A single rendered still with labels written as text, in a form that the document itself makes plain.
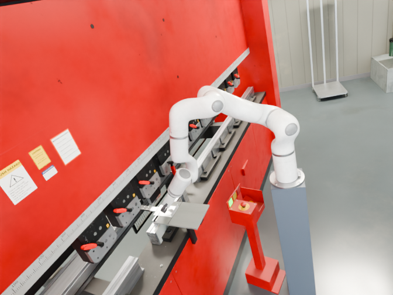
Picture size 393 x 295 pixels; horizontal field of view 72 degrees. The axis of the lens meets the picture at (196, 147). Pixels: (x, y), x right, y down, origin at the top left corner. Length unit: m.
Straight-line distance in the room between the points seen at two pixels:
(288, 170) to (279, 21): 4.19
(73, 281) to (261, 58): 2.70
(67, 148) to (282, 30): 4.82
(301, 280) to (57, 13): 2.04
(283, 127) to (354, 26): 4.47
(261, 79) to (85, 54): 2.41
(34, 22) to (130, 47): 0.47
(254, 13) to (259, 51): 0.39
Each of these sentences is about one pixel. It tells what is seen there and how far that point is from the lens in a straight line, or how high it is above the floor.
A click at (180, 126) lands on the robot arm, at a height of 1.53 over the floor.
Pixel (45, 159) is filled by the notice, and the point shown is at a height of 1.67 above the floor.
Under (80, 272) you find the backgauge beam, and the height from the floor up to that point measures 0.98.
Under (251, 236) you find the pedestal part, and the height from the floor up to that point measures 0.49.
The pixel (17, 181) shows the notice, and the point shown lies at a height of 1.66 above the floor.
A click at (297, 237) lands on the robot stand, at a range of 1.85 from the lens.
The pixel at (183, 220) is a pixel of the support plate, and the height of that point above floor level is 1.00.
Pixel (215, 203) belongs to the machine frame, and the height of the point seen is 0.75.
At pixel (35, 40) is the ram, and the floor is 2.03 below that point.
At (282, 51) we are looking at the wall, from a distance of 5.58.
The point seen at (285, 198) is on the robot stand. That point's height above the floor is 0.93.
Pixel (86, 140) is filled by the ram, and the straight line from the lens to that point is 1.19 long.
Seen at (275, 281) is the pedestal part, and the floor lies 0.01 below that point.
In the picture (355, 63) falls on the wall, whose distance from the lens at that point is 5.86.
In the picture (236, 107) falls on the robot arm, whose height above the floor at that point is 1.53.
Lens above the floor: 2.00
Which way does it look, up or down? 27 degrees down
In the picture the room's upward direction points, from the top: 17 degrees counter-clockwise
